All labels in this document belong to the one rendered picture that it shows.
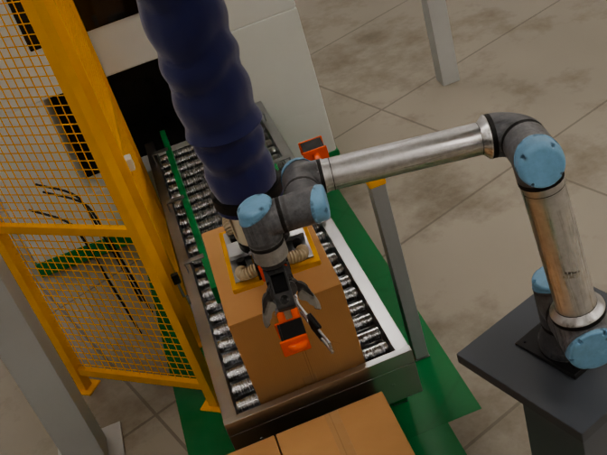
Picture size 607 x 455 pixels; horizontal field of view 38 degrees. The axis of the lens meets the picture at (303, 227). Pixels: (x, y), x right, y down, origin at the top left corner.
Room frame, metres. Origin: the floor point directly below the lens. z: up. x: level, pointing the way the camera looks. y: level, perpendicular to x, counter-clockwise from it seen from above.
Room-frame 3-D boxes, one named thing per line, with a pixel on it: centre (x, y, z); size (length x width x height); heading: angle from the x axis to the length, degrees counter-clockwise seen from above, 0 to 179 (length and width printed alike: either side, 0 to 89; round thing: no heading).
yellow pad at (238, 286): (2.41, 0.23, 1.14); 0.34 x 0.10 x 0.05; 2
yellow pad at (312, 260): (2.41, 0.04, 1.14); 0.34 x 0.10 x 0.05; 2
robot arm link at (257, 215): (1.84, 0.10, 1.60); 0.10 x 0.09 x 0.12; 87
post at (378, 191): (2.90, -0.32, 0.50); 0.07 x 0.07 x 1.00; 6
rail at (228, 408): (3.41, 0.57, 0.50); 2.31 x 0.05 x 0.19; 6
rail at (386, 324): (3.47, -0.09, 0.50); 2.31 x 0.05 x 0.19; 6
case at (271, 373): (2.62, 0.16, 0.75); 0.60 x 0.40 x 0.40; 4
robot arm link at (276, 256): (1.84, 0.10, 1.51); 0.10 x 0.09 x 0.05; 92
